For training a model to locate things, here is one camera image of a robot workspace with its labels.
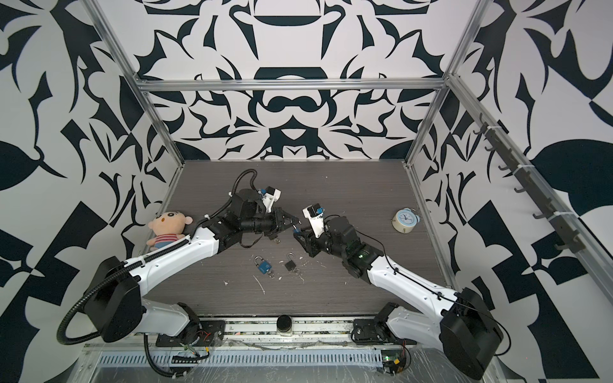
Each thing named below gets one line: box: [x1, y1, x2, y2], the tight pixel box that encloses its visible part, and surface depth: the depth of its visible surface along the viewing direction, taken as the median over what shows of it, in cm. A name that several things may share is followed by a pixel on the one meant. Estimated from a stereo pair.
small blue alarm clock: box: [391, 207, 421, 234], surface depth 98 cm
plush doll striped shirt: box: [146, 211, 194, 252], surface depth 91 cm
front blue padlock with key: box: [253, 255, 276, 279], surface depth 89 cm
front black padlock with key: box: [284, 251, 301, 275], surface depth 89 cm
